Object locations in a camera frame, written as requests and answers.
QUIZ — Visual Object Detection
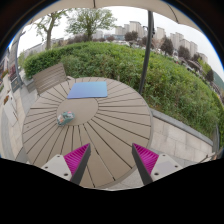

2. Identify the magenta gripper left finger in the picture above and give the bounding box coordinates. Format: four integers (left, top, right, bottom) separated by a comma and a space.
42, 144, 91, 185

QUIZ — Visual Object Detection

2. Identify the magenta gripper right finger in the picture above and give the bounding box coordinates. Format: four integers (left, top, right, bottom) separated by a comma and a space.
132, 143, 182, 185

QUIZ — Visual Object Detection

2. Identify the blue mouse pad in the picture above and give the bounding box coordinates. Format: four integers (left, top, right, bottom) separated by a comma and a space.
67, 81, 108, 99

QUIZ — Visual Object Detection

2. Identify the round slatted wooden table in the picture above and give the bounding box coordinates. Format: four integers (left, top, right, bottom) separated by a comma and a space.
22, 77, 152, 188

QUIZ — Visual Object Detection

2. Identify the green hedge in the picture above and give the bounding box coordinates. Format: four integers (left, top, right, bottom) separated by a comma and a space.
24, 42, 224, 146

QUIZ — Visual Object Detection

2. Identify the slatted wooden chair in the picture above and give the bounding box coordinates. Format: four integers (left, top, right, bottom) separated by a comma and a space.
33, 63, 67, 95

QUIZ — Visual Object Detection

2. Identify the dark parasol pole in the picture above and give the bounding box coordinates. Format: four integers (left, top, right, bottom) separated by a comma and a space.
138, 11, 154, 95

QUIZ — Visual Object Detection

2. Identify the beige parasol canopy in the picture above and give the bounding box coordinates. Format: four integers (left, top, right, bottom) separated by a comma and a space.
24, 0, 204, 34

